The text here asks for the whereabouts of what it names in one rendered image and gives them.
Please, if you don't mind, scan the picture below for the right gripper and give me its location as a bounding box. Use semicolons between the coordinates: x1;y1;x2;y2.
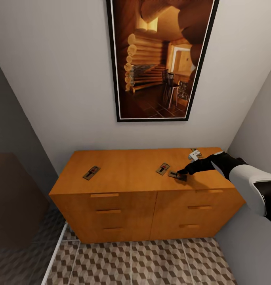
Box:
177;158;205;175

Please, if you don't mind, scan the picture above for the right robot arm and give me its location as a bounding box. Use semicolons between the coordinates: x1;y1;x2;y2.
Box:
177;150;271;222

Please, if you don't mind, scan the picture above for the mousetrap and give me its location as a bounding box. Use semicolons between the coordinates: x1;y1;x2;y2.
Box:
83;166;101;180
191;148;203;158
168;170;187;181
156;163;171;175

